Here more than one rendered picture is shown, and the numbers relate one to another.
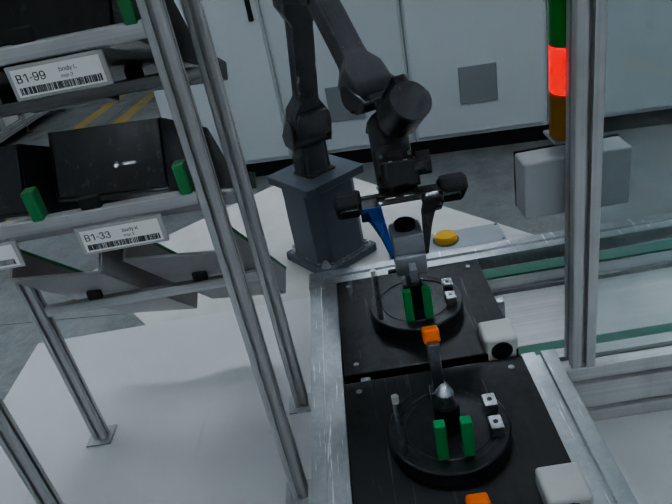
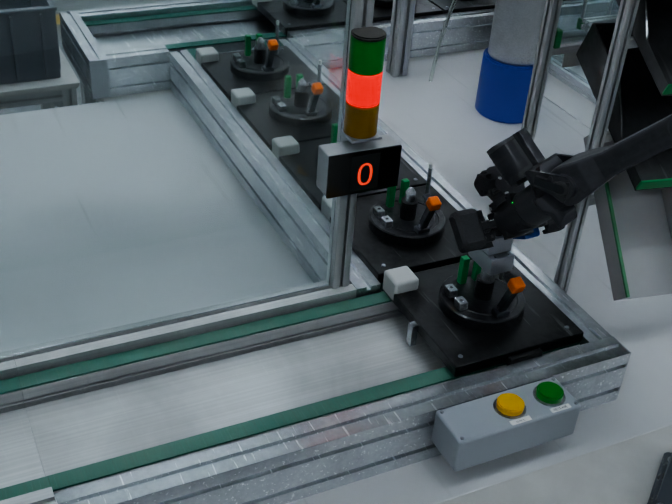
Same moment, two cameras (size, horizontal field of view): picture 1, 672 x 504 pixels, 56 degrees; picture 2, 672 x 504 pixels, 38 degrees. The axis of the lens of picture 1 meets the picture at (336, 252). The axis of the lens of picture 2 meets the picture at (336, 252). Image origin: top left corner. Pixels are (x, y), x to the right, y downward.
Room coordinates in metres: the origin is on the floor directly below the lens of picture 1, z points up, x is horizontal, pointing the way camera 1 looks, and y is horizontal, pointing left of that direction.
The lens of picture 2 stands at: (1.74, -0.97, 1.92)
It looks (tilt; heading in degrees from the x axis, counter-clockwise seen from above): 34 degrees down; 149
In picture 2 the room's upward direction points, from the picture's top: 5 degrees clockwise
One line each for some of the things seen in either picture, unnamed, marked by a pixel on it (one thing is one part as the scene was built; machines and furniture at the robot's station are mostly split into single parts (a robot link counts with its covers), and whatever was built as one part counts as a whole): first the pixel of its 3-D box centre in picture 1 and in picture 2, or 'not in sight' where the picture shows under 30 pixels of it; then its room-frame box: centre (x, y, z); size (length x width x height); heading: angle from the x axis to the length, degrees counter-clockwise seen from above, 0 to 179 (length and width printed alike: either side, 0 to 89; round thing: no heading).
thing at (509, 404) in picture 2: (445, 239); (509, 406); (0.98, -0.20, 0.96); 0.04 x 0.04 x 0.02
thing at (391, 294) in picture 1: (416, 306); (481, 300); (0.77, -0.10, 0.98); 0.14 x 0.14 x 0.02
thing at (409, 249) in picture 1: (408, 245); (489, 241); (0.76, -0.10, 1.09); 0.08 x 0.04 x 0.07; 177
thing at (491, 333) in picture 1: (497, 340); (400, 283); (0.67, -0.19, 0.97); 0.05 x 0.05 x 0.04; 86
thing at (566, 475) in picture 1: (446, 411); (408, 205); (0.52, -0.09, 1.01); 0.24 x 0.24 x 0.13; 86
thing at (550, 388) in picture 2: not in sight; (549, 394); (0.99, -0.13, 0.96); 0.04 x 0.04 x 0.02
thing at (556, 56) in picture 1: (573, 66); (364, 85); (0.64, -0.28, 1.33); 0.05 x 0.05 x 0.05
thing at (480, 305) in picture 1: (417, 316); (479, 309); (0.77, -0.10, 0.96); 0.24 x 0.24 x 0.02; 86
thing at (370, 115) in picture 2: (572, 111); (361, 116); (0.64, -0.28, 1.28); 0.05 x 0.05 x 0.05
